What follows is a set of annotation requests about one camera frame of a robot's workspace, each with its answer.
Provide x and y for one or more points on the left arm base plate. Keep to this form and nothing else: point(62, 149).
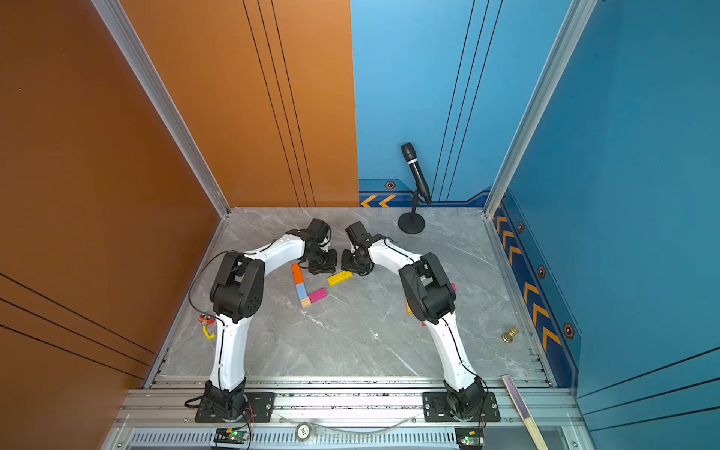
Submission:
point(253, 407)

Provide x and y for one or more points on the orange long block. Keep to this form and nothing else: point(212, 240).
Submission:
point(297, 274)

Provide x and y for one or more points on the green circuit board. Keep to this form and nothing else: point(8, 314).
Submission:
point(233, 438)
point(469, 439)

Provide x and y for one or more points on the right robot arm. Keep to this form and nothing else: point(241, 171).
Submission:
point(431, 298)

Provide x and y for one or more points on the aluminium front rail frame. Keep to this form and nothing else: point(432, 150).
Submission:
point(346, 413)

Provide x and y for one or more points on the light blue block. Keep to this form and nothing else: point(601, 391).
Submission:
point(301, 291)

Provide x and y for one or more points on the right green circuit board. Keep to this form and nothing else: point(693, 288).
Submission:
point(469, 439)

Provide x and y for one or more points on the yellow plastic hook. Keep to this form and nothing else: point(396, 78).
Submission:
point(210, 336)

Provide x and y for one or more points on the long yellow block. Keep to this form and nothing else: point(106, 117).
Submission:
point(339, 278)

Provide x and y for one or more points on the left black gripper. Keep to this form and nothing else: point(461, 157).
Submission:
point(330, 268)

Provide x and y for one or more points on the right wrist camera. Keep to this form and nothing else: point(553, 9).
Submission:
point(358, 234)

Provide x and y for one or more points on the black microphone on stand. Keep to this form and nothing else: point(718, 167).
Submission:
point(412, 222)

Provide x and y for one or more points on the brass knob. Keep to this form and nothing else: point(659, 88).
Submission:
point(509, 336)

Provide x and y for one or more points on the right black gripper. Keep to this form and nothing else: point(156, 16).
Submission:
point(346, 264)

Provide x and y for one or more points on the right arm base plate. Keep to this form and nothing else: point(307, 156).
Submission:
point(439, 407)

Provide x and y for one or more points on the folded fan stick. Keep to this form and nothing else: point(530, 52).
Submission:
point(524, 413)

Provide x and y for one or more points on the left green circuit board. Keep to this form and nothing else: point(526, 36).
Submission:
point(233, 438)

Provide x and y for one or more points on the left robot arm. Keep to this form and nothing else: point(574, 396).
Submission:
point(237, 294)

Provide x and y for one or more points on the red toy car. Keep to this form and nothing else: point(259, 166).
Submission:
point(206, 320)

